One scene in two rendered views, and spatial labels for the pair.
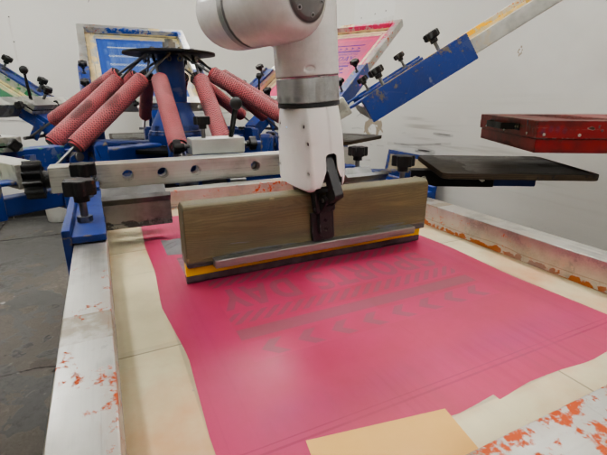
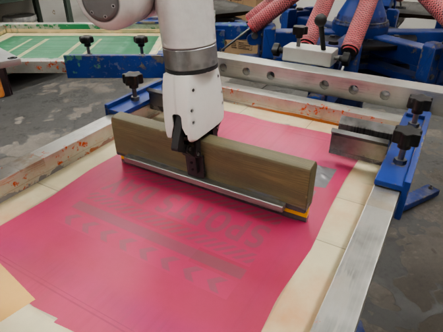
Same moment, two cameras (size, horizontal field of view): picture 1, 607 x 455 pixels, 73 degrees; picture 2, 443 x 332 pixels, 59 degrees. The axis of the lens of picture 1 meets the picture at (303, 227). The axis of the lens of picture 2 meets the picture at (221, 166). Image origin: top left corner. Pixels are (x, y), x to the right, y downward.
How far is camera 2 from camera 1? 56 cm
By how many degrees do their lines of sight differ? 52
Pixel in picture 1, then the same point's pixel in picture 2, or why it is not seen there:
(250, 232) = (148, 147)
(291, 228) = (175, 157)
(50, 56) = not seen: outside the picture
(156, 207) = not seen: hidden behind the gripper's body
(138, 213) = not seen: hidden behind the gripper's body
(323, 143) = (169, 105)
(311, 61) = (165, 37)
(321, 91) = (173, 62)
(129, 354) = (42, 182)
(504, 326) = (157, 311)
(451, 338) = (119, 285)
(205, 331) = (74, 192)
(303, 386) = (37, 242)
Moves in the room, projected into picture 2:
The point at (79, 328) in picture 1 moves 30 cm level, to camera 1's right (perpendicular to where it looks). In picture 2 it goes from (22, 160) to (74, 268)
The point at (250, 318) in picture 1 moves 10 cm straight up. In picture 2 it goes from (96, 199) to (86, 143)
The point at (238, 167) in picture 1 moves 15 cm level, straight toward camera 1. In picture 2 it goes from (308, 82) to (265, 97)
